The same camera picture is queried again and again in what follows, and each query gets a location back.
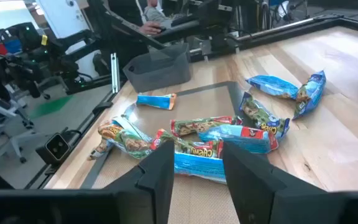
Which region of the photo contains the blue box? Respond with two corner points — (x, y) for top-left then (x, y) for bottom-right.
(4, 38), (23, 54)

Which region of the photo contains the person's hand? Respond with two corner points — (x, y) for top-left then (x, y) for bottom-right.
(139, 21), (164, 35)

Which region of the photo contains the silver aluminium bracket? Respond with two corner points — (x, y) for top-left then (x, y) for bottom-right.
(110, 52), (121, 95)

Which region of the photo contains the blue granola bar orange end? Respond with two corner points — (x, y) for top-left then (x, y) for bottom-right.
(136, 93), (178, 111)

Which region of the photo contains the blue granola bar red label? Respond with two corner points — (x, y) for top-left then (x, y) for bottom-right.
(198, 124), (280, 154)

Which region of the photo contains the person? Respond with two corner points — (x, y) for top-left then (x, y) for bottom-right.
(142, 0), (186, 29)

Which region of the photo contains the black robot station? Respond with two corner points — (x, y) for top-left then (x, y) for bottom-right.
(0, 21), (107, 96)

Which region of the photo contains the black rail clamp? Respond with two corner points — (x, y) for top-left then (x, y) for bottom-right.
(91, 100), (114, 116)

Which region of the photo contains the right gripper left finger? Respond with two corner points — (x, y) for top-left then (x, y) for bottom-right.
(104, 140), (176, 224)

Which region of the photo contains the green orange granola bar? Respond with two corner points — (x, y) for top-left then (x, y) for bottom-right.
(86, 138), (115, 161)
(98, 119), (154, 161)

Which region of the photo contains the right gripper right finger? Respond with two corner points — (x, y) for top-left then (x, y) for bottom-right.
(222, 142), (328, 224)

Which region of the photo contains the grey plastic bin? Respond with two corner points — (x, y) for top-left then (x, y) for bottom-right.
(122, 43), (192, 93)

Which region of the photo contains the grey office chair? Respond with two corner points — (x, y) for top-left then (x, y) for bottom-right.
(0, 89), (47, 165)

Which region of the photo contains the white cabinet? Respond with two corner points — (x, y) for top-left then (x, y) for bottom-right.
(35, 0), (90, 40)

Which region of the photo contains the black table-level camera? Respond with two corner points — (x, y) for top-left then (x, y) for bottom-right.
(35, 133), (71, 166)

